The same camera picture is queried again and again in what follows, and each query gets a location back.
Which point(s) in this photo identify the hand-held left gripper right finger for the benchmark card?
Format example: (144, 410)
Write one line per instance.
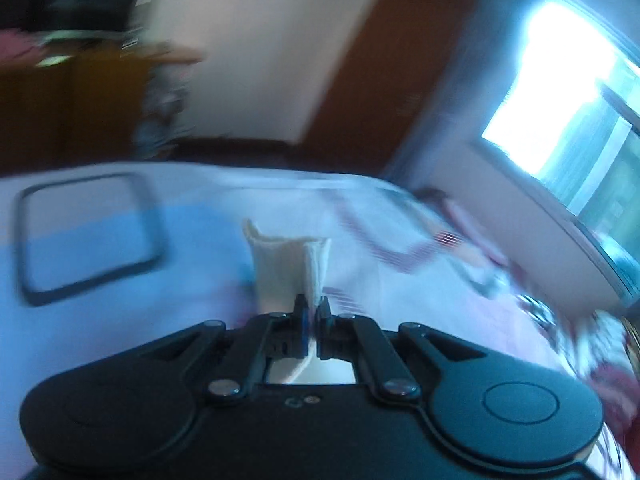
(320, 332)

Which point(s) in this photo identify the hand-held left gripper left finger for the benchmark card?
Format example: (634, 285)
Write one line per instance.
(302, 332)

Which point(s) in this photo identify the white fleece garment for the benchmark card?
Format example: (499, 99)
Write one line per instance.
(280, 270)

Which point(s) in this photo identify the printed white bed blanket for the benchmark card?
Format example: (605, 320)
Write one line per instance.
(125, 310)

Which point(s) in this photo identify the brown wooden door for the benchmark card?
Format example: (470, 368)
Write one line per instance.
(385, 70)

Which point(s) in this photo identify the maroon striped pillow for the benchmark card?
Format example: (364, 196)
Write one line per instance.
(612, 390)

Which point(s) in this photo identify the gold patterned item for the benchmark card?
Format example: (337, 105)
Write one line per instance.
(632, 337)

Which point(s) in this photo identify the wooden cabinet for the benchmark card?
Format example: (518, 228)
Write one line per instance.
(65, 110)

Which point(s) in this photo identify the window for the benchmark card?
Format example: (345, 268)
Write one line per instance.
(565, 100)

